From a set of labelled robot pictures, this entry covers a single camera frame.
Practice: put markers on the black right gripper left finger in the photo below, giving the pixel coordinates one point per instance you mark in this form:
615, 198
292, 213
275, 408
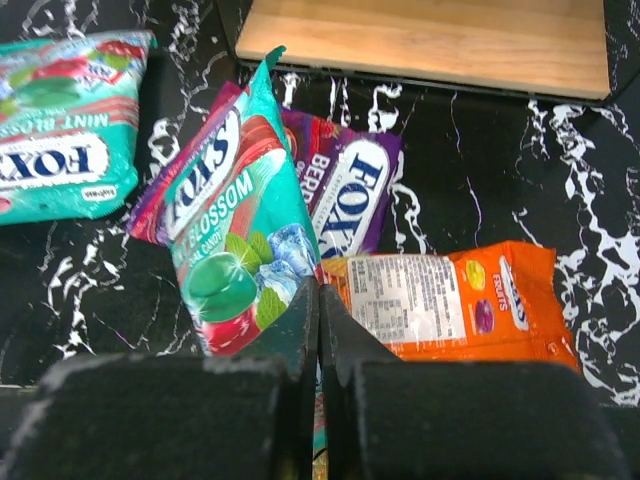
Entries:
130, 416

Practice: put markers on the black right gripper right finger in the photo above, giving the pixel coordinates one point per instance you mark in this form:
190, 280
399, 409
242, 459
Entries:
391, 419

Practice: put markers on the teal mint candy bag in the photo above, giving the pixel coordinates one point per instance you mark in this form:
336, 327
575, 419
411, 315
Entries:
230, 210
69, 124

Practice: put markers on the orange fruit candy bag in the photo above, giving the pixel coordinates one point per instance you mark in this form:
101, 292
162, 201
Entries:
494, 303

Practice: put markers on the purple berry candy bag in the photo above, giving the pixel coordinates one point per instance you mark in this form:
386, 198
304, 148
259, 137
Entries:
345, 179

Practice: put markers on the two-tier wooden shelf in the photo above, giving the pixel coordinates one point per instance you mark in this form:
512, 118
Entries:
581, 51

